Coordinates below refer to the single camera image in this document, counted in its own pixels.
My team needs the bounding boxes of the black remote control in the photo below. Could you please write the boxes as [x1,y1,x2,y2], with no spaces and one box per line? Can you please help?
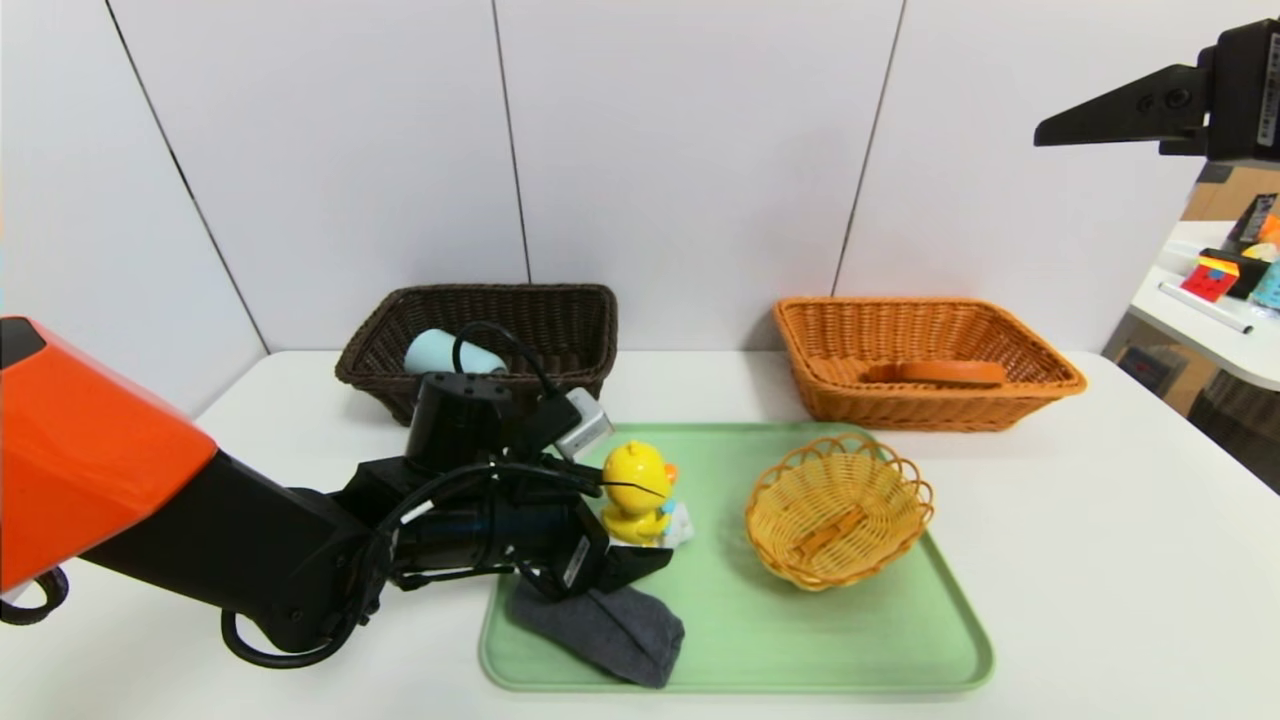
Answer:
[1236,195,1279,246]

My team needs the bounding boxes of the light green plastic tray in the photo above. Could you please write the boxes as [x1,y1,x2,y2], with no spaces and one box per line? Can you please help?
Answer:
[479,421,996,693]

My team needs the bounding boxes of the small round yellow wicker basket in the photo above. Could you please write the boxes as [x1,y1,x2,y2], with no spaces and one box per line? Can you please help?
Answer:
[744,432,936,592]

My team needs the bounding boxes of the blue-grey plastic cup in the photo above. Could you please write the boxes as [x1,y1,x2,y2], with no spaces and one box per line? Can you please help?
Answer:
[403,329,507,378]

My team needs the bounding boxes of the red puzzle cube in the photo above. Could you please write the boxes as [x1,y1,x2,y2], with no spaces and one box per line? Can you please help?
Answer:
[1180,257,1239,304]

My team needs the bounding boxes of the dark brown wicker basket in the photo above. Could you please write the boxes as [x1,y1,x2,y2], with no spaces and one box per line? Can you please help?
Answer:
[335,284,619,428]

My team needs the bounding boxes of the yellow duck toy car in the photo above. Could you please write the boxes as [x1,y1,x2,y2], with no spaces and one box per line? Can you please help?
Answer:
[598,440,695,550]

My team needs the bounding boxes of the orange ball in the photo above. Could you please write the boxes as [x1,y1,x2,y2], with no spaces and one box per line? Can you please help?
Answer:
[1222,210,1280,249]

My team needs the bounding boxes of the small black box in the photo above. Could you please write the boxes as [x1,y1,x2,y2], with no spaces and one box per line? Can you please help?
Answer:
[1197,248,1271,301]

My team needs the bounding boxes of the white side table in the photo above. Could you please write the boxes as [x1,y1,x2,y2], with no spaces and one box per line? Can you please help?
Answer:
[1130,222,1280,393]

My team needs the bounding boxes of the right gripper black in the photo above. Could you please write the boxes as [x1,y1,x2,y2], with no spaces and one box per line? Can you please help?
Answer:
[1033,17,1280,162]

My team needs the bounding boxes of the wooden shelf unit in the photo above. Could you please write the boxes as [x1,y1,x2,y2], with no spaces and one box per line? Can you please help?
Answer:
[1182,160,1280,223]

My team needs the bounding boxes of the toy bread slice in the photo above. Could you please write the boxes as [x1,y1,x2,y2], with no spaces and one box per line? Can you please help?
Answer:
[865,360,1008,390]

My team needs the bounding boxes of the white marker pen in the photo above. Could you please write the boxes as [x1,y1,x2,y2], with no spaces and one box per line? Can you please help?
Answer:
[1158,283,1253,336]

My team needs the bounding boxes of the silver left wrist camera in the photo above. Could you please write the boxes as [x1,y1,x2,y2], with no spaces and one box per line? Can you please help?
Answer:
[555,387,615,460]

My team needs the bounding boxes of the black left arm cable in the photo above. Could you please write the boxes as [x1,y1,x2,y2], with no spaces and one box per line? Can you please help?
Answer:
[452,321,561,401]

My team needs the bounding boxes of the orange rectangular wicker basket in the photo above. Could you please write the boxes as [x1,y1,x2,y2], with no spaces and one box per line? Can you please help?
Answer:
[773,297,1088,433]

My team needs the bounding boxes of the dark grey fabric pouch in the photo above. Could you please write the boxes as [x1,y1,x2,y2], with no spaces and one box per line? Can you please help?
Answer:
[509,578,686,691]

